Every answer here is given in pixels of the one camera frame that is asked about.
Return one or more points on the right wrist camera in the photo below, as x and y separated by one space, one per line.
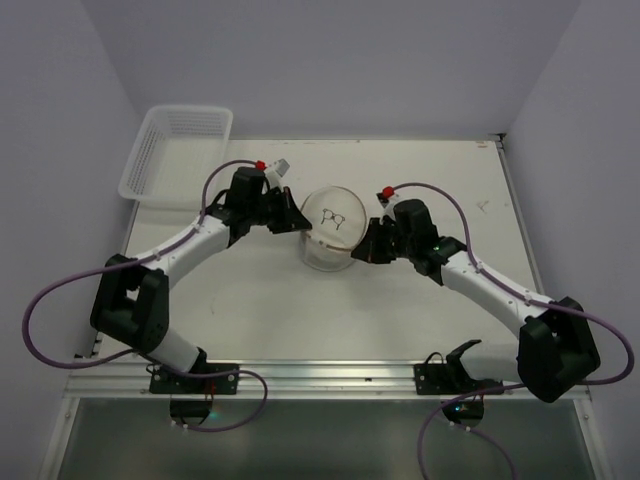
388 199

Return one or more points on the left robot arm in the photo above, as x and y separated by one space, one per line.
132 304

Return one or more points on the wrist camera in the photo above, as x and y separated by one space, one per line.
388 199
275 173

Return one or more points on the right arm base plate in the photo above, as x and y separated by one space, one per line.
440 379

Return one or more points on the white mesh laundry bag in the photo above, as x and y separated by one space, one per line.
339 222

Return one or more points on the white plastic basket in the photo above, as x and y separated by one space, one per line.
176 149

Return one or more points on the aluminium front rail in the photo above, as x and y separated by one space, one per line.
286 380

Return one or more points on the aluminium rail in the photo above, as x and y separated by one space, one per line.
500 142
286 380

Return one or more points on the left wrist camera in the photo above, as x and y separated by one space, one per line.
275 173

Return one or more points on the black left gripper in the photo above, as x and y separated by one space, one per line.
280 210

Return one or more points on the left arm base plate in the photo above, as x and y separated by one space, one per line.
212 379

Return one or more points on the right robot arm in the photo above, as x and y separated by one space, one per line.
555 349

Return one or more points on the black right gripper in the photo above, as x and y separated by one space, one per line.
381 240

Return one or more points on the aluminium right side rail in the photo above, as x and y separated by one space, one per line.
500 142

